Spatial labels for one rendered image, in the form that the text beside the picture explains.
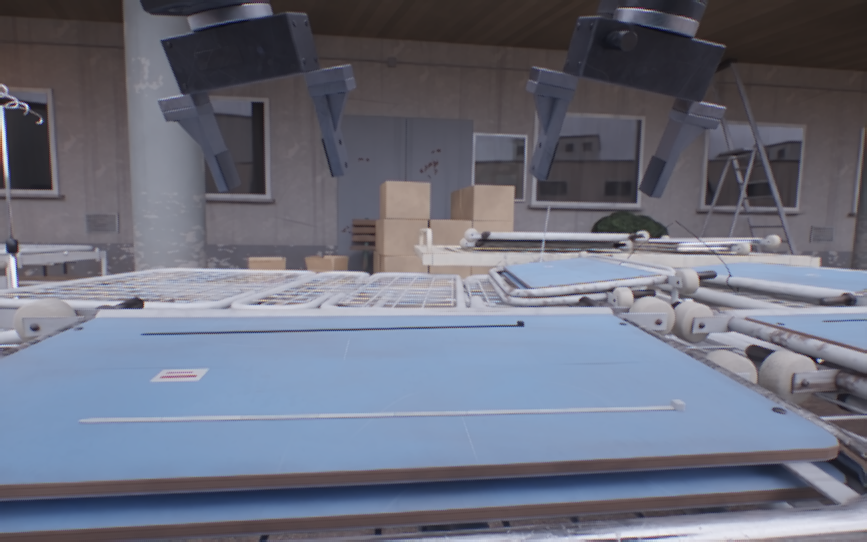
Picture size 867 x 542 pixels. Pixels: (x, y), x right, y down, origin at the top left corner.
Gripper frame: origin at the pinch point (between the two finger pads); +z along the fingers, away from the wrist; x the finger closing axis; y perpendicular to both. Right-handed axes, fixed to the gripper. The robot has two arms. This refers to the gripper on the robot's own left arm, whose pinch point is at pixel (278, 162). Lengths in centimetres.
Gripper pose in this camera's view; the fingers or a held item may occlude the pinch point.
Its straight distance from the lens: 51.3
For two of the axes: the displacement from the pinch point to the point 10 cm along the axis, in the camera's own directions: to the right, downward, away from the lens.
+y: 1.2, -4.8, 8.7
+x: -9.8, 0.8, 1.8
